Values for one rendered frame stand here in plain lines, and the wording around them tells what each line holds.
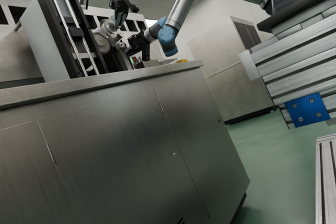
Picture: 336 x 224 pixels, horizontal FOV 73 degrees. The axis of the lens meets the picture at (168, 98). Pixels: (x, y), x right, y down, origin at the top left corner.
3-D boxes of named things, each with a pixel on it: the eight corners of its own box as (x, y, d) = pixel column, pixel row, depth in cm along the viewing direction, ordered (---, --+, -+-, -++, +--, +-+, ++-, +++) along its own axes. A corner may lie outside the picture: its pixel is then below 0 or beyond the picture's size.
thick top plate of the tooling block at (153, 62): (145, 69, 135) (141, 60, 135) (107, 93, 158) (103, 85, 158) (161, 67, 148) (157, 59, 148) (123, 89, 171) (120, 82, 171)
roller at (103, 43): (95, 52, 115) (86, 31, 115) (71, 72, 130) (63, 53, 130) (113, 51, 125) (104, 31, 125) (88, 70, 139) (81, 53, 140)
